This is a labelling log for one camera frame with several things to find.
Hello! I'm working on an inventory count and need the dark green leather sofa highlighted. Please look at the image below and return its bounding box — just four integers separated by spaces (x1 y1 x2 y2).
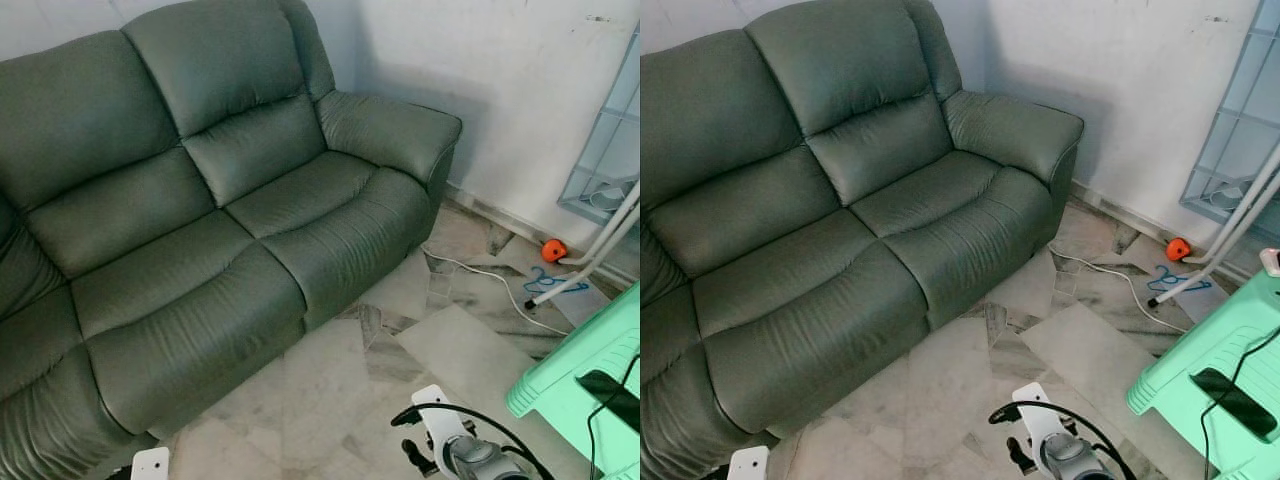
0 0 463 480
640 0 1086 480

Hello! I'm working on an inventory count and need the mint green plastic table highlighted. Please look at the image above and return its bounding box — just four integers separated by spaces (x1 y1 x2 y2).
505 283 641 480
1127 268 1280 480

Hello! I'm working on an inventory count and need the black smartphone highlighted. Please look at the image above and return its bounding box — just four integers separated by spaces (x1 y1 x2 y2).
577 369 641 433
1190 368 1279 441

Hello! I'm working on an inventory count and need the grey sheet with blue scribble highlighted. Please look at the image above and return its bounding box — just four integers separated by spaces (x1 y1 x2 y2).
1145 262 1236 321
525 262 621 326

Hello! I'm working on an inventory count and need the white metal tube rack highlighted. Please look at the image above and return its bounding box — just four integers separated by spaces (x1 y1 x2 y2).
524 180 641 309
1148 140 1280 309

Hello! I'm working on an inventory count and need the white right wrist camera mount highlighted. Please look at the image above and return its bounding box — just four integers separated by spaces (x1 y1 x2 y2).
412 385 471 451
1012 383 1076 451

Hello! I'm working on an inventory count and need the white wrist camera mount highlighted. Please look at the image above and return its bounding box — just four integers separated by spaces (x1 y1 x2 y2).
1012 383 1076 451
130 447 171 480
412 385 471 451
728 446 769 480

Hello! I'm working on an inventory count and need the thin black charging cable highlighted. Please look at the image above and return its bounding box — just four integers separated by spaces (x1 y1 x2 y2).
586 352 641 480
1200 328 1280 480

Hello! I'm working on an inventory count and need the white floor cable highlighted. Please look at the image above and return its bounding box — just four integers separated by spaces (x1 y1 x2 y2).
1048 245 1193 326
420 245 573 338

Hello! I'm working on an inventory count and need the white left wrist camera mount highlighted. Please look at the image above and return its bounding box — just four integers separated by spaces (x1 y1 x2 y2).
728 446 769 480
130 447 171 480

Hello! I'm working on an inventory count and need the light blue grid frame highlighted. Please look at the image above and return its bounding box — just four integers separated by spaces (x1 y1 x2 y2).
1180 0 1280 223
558 25 641 226

